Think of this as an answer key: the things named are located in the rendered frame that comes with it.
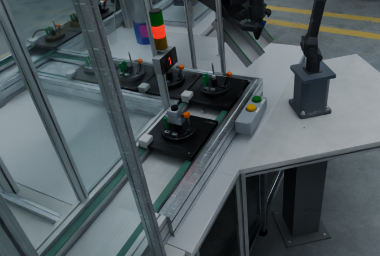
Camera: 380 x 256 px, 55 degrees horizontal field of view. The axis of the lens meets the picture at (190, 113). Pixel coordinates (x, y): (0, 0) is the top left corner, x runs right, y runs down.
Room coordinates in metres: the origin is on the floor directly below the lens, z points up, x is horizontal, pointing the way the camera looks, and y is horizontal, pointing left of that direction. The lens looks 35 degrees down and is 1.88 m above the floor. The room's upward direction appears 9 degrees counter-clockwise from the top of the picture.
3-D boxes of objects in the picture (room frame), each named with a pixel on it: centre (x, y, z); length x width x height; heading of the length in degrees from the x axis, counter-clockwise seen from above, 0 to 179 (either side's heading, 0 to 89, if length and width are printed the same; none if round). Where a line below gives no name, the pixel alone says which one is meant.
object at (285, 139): (1.40, -0.55, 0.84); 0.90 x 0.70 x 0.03; 94
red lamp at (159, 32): (1.37, 0.07, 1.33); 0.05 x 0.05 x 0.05
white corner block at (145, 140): (1.15, 0.19, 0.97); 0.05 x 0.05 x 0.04; 57
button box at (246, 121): (1.27, -0.26, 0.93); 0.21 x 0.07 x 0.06; 147
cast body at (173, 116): (1.18, 0.06, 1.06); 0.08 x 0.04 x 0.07; 57
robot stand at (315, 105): (1.35, -0.55, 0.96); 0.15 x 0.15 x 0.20; 4
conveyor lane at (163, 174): (1.22, 0.05, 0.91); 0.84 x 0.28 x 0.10; 147
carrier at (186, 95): (1.46, -0.13, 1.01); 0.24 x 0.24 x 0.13; 57
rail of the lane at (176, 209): (1.15, -0.11, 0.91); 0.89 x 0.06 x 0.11; 147
